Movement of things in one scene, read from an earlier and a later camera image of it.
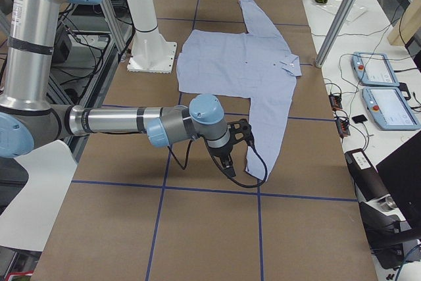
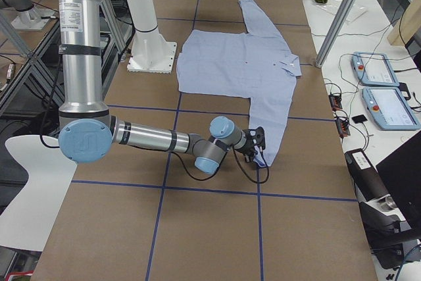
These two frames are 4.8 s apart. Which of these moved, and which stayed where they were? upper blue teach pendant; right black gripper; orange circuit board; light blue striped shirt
Moved: right black gripper
Stayed: upper blue teach pendant; orange circuit board; light blue striped shirt
